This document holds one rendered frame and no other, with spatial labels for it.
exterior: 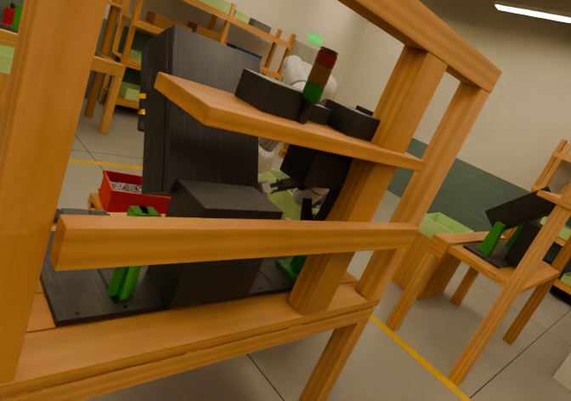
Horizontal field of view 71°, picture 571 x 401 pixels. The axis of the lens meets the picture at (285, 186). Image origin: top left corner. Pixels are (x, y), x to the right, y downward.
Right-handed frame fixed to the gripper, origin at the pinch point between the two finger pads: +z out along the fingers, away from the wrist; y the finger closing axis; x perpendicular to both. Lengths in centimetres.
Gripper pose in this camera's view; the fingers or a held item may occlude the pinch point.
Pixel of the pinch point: (266, 188)
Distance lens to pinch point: 151.9
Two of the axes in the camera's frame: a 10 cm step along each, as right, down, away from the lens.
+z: -7.8, 1.6, -6.0
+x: 3.1, 9.4, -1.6
